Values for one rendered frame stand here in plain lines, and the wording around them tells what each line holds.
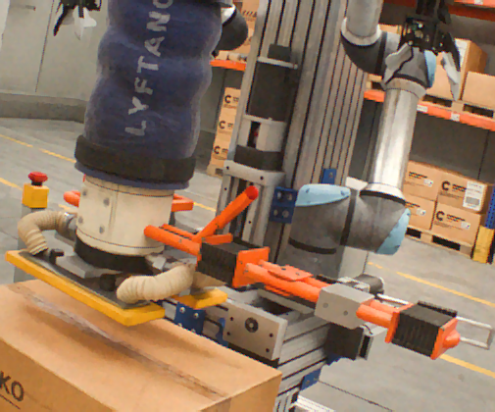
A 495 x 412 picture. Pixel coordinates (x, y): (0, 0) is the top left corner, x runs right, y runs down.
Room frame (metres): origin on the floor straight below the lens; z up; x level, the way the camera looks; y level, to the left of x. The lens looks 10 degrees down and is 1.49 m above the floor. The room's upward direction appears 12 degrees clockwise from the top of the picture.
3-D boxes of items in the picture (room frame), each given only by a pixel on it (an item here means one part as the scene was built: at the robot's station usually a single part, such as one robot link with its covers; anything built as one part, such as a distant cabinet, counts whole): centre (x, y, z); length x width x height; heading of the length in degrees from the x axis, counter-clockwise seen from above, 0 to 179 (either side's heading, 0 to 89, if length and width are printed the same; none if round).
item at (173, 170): (1.29, 0.21, 1.30); 0.23 x 0.23 x 0.04
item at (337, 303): (1.05, -0.18, 1.17); 0.07 x 0.07 x 0.04; 58
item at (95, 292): (1.21, 0.26, 1.08); 0.34 x 0.10 x 0.05; 58
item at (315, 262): (1.63, -0.17, 1.09); 0.15 x 0.15 x 0.10
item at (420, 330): (0.97, -0.29, 1.18); 0.08 x 0.07 x 0.05; 58
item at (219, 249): (1.16, 0.00, 1.18); 0.10 x 0.08 x 0.06; 148
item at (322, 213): (1.63, -0.18, 1.20); 0.13 x 0.12 x 0.14; 84
